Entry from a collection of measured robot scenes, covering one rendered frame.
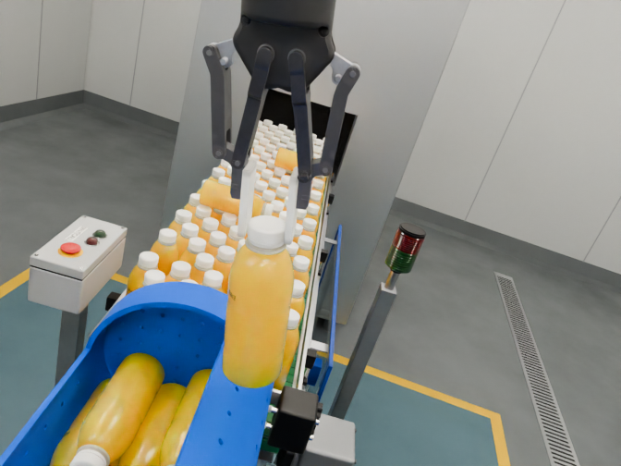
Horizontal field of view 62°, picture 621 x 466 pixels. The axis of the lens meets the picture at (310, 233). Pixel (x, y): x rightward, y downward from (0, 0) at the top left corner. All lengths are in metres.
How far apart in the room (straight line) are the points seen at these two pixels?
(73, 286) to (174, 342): 0.28
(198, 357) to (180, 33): 4.55
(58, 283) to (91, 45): 4.73
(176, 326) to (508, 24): 4.30
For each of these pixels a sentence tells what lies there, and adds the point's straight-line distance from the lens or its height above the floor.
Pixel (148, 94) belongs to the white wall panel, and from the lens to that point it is 5.45.
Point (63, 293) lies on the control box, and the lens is 1.07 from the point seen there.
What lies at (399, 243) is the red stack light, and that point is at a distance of 1.16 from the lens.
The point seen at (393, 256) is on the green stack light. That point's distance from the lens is 1.18.
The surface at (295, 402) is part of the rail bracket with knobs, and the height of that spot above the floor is 1.00.
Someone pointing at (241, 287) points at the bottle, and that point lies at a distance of 0.52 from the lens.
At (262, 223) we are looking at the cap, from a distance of 0.51.
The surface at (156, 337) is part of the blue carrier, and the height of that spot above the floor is 1.12.
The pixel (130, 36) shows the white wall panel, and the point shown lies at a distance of 5.47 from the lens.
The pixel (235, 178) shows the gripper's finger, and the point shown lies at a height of 1.49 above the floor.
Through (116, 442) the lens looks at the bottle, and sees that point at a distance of 0.72.
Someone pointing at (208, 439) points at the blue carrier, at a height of 1.21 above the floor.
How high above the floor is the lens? 1.66
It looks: 24 degrees down
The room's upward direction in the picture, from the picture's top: 18 degrees clockwise
